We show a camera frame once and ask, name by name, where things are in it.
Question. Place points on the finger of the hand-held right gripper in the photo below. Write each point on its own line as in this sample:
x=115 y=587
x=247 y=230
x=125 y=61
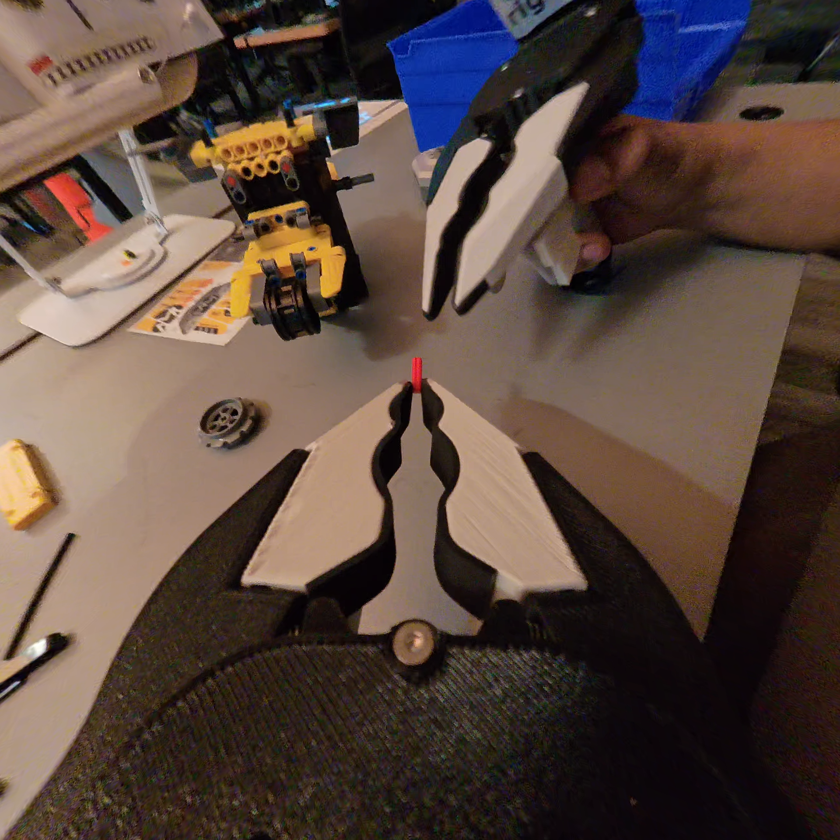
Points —
x=446 y=229
x=531 y=184

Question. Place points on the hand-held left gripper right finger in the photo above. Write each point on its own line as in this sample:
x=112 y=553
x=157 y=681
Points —
x=505 y=525

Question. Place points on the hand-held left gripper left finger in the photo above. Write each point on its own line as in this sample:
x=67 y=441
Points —
x=328 y=512

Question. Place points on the black toy wheel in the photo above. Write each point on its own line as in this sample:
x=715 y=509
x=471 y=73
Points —
x=233 y=423

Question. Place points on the red toy pin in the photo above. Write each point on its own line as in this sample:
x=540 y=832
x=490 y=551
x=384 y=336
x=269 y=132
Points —
x=417 y=374

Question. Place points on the yellow toy vehicle model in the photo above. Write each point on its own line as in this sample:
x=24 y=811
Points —
x=289 y=262

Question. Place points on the person's right forearm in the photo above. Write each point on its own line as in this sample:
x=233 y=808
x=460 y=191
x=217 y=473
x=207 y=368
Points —
x=774 y=184

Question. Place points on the person's right hand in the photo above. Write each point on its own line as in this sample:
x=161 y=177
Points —
x=630 y=177

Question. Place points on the grey toy battery box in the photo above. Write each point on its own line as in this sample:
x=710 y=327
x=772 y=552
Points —
x=426 y=167

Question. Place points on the tagged blue plastic bin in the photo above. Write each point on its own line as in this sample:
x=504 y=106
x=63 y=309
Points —
x=446 y=72

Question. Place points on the sticker sheet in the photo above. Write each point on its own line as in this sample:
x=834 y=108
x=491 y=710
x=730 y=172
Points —
x=184 y=315

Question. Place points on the black toy axle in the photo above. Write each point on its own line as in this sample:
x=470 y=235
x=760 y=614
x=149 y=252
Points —
x=39 y=594

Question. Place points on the yellow toy beam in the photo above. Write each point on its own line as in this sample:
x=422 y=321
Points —
x=26 y=485

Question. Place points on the black marker pen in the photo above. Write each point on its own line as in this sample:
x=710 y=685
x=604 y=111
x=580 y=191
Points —
x=39 y=649

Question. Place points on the red storage box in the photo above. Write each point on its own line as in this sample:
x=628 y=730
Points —
x=75 y=203

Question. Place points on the instruction booklet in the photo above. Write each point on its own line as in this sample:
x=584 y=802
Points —
x=98 y=39

